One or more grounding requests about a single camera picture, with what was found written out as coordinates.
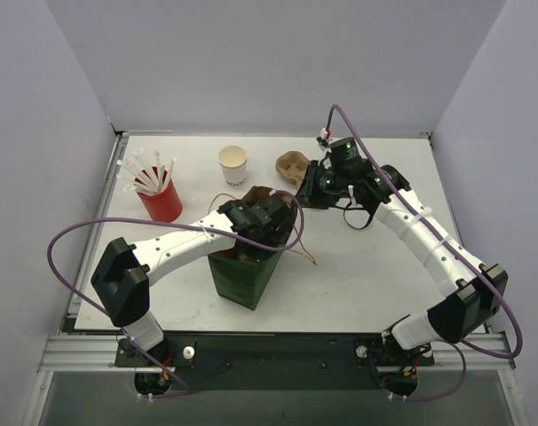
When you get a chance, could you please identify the green brown paper bag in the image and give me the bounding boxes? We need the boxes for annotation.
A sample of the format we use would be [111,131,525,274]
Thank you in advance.
[208,186,299,311]

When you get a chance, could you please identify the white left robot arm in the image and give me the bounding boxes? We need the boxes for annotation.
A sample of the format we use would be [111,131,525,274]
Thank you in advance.
[91,193,296,366]

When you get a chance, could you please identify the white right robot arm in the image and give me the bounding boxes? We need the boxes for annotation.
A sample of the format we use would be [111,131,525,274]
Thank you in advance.
[297,138,508,351]

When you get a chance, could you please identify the red straw holder cup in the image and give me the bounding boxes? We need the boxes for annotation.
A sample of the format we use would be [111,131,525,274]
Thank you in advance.
[137,171,183,222]

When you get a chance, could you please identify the white wrapped straws bundle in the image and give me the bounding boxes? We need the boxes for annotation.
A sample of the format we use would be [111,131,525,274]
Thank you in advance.
[115,148,177,196]

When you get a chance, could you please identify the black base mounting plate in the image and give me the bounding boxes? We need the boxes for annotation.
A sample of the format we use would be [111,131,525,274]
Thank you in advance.
[115,333,434,394]

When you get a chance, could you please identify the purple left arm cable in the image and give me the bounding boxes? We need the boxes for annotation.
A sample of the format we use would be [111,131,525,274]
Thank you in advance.
[46,190,305,398]

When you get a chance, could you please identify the aluminium frame rail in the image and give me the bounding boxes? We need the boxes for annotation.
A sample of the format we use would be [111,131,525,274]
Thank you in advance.
[39,333,516,372]

